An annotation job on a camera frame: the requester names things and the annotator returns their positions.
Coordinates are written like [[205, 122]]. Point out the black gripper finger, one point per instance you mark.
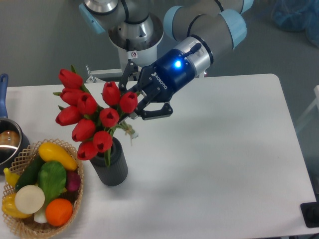
[[130, 69], [140, 111]]

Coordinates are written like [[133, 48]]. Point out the yellow banana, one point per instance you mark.
[[11, 178]]

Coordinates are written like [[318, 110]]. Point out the yellow squash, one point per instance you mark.
[[50, 151]]

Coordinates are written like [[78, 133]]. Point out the dark grey ribbed vase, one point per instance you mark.
[[116, 173]]

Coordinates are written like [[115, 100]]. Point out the black device at table edge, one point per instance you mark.
[[310, 212]]

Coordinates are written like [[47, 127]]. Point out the green lettuce leaf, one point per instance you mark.
[[52, 180]]

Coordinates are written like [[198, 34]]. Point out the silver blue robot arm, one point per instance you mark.
[[209, 28]]

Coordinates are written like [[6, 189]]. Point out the orange fruit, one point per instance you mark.
[[58, 212]]

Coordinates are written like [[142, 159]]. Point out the purple red onion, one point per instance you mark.
[[73, 181]]

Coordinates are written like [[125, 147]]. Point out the yellow bell pepper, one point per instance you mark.
[[9, 207]]

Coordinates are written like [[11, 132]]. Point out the red tulip bouquet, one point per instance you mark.
[[94, 124]]

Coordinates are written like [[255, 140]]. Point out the white frame at right edge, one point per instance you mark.
[[309, 113]]

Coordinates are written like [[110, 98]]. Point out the blue plastic bag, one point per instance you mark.
[[297, 16]]

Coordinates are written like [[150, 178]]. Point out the blue handled saucepan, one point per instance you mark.
[[12, 139]]

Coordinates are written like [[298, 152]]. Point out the dark green cucumber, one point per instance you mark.
[[30, 173]]

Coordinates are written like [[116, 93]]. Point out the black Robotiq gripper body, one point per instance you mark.
[[165, 76]]

